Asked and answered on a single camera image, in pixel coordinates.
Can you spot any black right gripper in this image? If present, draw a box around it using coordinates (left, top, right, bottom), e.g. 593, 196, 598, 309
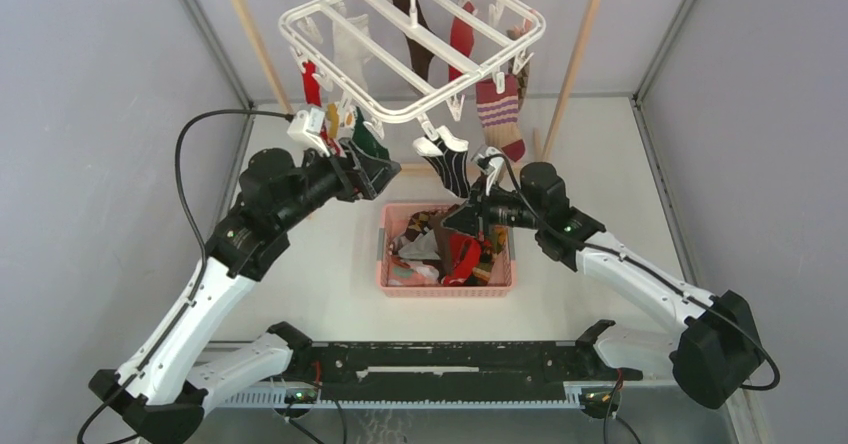
443, 175, 544, 242

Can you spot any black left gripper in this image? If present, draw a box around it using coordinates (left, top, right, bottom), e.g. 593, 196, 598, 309
276, 139, 401, 232

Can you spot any brown sock striped cuff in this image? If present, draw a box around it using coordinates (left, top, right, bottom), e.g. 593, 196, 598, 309
431, 213, 465, 287

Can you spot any plain red sock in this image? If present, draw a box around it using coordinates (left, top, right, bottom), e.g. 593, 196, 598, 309
451, 233, 480, 286

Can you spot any red black argyle sock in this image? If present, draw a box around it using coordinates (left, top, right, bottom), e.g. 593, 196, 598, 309
473, 226, 508, 287

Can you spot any green dotted sock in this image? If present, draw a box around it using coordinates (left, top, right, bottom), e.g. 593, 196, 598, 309
351, 108, 391, 160

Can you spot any grey long sock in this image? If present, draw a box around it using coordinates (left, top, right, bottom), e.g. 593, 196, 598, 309
397, 232, 441, 261

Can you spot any pink plastic basket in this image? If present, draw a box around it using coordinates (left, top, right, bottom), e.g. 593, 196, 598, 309
376, 202, 516, 297

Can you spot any black white striped sock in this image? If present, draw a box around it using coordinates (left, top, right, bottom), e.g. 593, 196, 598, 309
412, 136, 470, 199

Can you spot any red white patterned sock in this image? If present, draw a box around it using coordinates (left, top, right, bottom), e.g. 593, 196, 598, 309
302, 61, 331, 151

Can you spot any wooden hanger stand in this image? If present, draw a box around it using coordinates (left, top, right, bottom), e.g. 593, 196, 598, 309
230, 0, 601, 160

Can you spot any pink patterned sock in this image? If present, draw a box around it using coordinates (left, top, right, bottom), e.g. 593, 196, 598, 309
385, 256, 441, 287

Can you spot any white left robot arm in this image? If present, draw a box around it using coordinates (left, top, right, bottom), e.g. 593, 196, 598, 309
89, 138, 402, 443

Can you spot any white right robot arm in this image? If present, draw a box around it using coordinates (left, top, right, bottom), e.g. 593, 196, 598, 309
443, 162, 780, 409

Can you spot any white plastic clip hanger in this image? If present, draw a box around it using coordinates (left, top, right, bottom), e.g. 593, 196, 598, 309
314, 0, 517, 138

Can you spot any maroon purple striped sock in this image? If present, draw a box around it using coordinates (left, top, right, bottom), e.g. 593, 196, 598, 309
475, 74, 526, 162

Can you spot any red bear sock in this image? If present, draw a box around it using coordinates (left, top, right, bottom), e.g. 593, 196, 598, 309
448, 1, 477, 82

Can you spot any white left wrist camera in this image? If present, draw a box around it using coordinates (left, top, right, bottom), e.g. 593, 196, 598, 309
287, 106, 331, 157

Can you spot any black right camera cable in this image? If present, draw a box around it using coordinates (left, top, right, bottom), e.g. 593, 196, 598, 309
486, 153, 782, 393

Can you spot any black camera cable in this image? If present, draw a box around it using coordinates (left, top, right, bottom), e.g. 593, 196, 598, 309
76, 109, 295, 444
486, 153, 782, 393

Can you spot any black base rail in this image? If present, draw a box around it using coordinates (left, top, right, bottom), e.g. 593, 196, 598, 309
274, 319, 643, 404

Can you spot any black left camera cable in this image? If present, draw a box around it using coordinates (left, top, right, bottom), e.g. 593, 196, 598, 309
76, 109, 295, 444

